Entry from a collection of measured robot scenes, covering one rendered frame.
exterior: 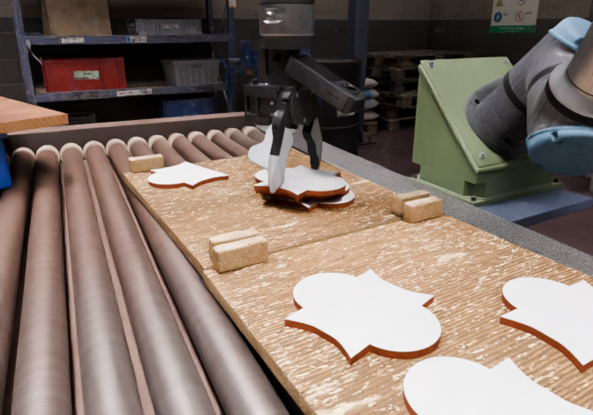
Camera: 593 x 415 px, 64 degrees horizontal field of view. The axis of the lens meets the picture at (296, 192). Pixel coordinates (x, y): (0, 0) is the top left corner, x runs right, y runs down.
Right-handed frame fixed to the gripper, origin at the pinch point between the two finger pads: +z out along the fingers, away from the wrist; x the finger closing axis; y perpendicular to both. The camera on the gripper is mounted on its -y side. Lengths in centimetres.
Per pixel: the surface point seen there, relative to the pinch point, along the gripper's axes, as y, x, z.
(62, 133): 71, -7, 3
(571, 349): -37.4, 19.5, 2.2
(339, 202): -6.8, 0.1, 2.3
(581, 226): -39, -269, 97
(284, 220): -2.7, 8.1, 3.1
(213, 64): 290, -305, 14
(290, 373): -19.8, 32.7, 3.1
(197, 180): 17.6, 3.4, 2.3
